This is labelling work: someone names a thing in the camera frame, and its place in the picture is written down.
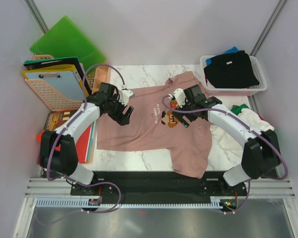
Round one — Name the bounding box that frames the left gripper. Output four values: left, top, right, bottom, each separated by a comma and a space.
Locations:
105, 94, 134, 126

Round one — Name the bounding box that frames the pink t shirt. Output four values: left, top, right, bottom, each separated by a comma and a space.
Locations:
97, 71, 212, 179

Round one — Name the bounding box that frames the white t shirt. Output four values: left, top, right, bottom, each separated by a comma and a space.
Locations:
210, 109, 275, 162

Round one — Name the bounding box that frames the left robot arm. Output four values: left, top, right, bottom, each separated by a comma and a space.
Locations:
39, 83, 134, 195

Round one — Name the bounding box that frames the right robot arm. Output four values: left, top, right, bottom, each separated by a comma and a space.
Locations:
171, 85, 281, 195

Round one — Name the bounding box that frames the orange desk organizer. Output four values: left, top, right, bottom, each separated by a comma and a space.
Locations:
87, 66, 111, 93

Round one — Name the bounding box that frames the blue clipboard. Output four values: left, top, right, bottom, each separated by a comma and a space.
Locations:
22, 70, 84, 101

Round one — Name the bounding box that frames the red folder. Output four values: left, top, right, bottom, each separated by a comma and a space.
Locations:
36, 122, 95, 164

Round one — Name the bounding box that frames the yellow folder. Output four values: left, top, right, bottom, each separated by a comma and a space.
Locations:
21, 64, 89, 96

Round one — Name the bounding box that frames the green t shirt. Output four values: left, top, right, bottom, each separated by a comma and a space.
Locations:
231, 104, 249, 115

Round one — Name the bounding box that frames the pink file rack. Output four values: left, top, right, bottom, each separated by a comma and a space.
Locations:
23, 54, 87, 112

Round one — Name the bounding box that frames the brown book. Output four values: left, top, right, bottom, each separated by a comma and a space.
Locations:
43, 110, 76, 131

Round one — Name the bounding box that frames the black t shirt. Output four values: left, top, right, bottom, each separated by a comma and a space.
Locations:
204, 51, 259, 89

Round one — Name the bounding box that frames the green plastic folder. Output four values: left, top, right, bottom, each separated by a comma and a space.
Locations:
30, 16, 106, 69

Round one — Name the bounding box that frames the white laundry basket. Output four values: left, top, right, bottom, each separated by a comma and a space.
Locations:
200, 55, 268, 96

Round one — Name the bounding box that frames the black folder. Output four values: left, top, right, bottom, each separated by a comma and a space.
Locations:
23, 57, 84, 79

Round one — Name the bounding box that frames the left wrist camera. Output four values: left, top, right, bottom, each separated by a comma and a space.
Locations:
119, 89, 134, 106

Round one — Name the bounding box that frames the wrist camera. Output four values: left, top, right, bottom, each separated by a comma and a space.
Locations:
170, 88, 186, 109
119, 89, 134, 106

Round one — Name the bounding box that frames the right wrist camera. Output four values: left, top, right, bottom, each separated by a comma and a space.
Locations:
170, 88, 186, 109

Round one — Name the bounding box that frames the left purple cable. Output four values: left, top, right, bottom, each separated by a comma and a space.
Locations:
46, 63, 122, 214

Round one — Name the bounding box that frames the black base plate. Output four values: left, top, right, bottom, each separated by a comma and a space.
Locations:
71, 171, 247, 204

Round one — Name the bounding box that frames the aluminium frame rail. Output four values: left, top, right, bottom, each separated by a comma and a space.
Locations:
24, 173, 297, 199

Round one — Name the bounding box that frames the white cable duct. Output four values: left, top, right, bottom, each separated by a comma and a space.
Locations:
35, 197, 224, 209

